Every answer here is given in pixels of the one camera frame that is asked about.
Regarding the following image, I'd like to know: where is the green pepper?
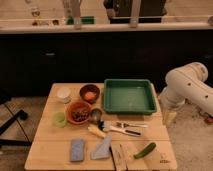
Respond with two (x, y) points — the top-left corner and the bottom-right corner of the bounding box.
(134, 142), (156, 159)

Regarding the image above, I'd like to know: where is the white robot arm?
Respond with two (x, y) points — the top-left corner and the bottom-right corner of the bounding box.
(158, 62), (213, 126)

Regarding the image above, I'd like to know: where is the green plastic tray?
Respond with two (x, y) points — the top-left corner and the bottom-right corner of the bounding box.
(103, 79), (157, 115)

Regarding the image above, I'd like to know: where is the silver fork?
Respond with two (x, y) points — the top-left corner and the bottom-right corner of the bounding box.
(116, 122), (148, 128)

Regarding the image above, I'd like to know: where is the wooden block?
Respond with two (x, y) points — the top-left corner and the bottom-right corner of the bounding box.
(111, 143), (127, 171)

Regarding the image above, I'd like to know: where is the small metal cup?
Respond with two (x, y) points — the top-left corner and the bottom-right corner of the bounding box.
(90, 108), (102, 124)

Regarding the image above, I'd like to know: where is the dark red bowl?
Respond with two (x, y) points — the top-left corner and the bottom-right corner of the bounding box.
(79, 84), (100, 104)

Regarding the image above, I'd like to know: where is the orange bowl with beans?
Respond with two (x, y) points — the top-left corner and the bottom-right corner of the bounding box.
(66, 101), (91, 125)

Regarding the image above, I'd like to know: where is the blue sponge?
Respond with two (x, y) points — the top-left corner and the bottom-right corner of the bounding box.
(70, 139), (85, 162)

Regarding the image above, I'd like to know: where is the white cup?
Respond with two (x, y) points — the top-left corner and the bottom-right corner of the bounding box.
(57, 87), (71, 103)

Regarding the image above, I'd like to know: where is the light green cup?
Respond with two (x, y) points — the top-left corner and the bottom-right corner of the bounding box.
(52, 112), (67, 128)

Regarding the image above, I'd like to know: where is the person in dark clothes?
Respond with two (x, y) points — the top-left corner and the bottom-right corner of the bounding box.
(103, 0), (166, 24)

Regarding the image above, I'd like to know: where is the green box on counter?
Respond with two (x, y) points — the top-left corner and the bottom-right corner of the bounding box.
(66, 16), (95, 25)

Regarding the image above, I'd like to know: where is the black chair base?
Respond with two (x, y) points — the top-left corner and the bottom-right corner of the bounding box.
(0, 104), (32, 147)

